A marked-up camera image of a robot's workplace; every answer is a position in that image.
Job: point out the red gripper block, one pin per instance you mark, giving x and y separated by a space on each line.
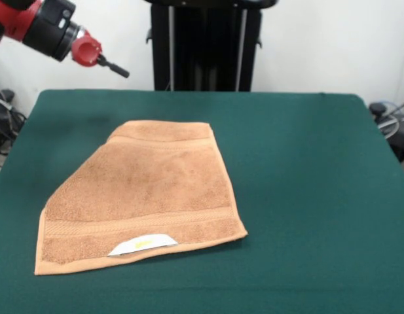
87 50

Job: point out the tan terry towel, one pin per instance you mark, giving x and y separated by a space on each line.
149 189

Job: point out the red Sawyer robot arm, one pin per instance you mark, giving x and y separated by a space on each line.
41 23

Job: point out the black vertical column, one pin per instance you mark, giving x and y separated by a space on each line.
205 49

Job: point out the dark green table cloth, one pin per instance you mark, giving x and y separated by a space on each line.
286 229

